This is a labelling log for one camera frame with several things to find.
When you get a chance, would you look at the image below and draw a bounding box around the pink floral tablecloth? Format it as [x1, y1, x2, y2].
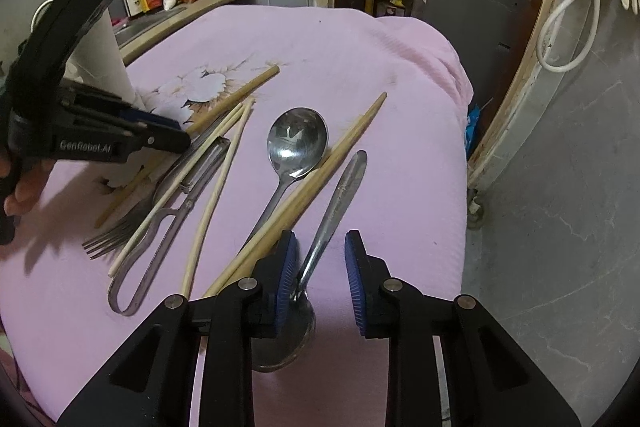
[1, 5, 472, 426]

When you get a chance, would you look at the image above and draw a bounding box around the steel fork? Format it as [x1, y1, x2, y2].
[82, 138, 229, 260]

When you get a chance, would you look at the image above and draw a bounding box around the steel spoon bowl up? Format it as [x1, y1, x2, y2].
[242, 107, 329, 248]

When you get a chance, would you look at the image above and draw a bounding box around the steel peeler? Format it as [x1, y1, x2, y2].
[107, 139, 230, 317]

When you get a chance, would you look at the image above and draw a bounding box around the grey cabinet in doorway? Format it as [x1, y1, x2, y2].
[411, 0, 529, 106]

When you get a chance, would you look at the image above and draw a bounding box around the white plastic utensil holder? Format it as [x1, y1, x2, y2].
[65, 10, 137, 104]

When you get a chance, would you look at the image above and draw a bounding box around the pale chopstick angled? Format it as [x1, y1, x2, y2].
[181, 95, 255, 300]

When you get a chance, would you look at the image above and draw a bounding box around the pale chopstick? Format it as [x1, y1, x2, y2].
[107, 102, 248, 277]

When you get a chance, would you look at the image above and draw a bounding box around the steel spoon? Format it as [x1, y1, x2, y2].
[252, 150, 368, 373]

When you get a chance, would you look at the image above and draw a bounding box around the dark bamboo chopstick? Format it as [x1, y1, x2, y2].
[94, 65, 280, 229]

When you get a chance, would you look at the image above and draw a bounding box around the person left hand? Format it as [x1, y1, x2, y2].
[3, 159, 55, 217]

